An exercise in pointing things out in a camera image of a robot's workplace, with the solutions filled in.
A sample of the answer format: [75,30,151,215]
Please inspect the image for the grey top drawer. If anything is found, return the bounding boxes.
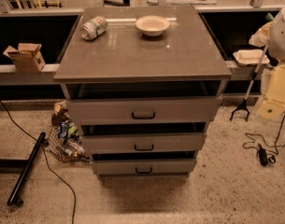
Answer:
[66,98,221,125]

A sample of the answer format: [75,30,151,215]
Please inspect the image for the grey drawer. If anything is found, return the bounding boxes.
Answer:
[92,159,196,175]
[66,98,221,125]
[81,133,206,154]

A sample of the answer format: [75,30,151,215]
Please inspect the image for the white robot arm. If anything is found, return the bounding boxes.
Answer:
[249,7,285,119]

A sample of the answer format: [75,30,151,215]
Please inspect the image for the grey drawer cabinet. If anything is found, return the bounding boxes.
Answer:
[54,7,231,164]

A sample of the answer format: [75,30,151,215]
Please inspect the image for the grey middle drawer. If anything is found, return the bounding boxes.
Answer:
[81,133,206,154]

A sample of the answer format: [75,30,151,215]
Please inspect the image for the grey bottom drawer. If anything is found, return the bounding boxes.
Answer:
[92,159,196,175]

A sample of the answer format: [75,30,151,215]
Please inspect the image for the open cardboard box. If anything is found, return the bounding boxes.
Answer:
[3,43,45,74]

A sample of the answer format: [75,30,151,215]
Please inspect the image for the white paper bowl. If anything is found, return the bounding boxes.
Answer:
[135,16,170,37]

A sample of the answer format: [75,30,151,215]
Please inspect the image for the crushed green soda can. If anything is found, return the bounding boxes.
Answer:
[81,16,107,40]

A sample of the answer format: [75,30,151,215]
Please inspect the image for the grabber reacher tool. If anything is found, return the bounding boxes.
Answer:
[230,45,268,120]

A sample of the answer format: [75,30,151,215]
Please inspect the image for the white takeout container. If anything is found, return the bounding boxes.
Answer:
[233,49,263,66]

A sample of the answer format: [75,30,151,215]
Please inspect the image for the black metal pole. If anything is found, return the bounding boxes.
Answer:
[7,133,46,206]

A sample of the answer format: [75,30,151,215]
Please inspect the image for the black floor cable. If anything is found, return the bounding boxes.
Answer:
[0,91,78,224]

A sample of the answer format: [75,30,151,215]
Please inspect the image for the black power adapter cable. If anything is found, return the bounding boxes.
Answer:
[242,103,285,167]

